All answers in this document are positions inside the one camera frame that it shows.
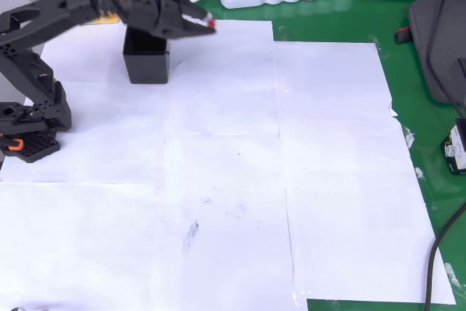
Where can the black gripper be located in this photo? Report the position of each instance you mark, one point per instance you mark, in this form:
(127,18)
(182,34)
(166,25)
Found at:
(174,20)

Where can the small red object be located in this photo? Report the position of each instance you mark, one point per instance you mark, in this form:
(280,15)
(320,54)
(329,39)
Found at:
(212,24)

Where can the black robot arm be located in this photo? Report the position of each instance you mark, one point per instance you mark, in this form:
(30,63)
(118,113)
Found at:
(29,78)

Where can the black plastic square container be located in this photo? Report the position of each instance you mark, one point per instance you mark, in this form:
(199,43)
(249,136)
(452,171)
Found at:
(149,67)

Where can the yellow cardboard box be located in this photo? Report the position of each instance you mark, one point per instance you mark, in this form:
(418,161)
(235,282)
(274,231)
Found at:
(109,21)

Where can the green desk mat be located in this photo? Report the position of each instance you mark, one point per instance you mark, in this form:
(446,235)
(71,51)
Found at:
(327,16)

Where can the black and red tag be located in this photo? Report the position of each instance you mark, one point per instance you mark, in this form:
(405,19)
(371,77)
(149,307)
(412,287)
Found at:
(403,36)

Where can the black orange clamp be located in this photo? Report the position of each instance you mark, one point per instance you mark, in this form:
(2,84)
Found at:
(16,144)

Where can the clear tape piece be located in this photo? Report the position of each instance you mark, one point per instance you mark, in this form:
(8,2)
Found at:
(451,274)
(409,138)
(419,173)

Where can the small black white device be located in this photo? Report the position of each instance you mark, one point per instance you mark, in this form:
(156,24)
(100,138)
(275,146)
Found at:
(457,150)

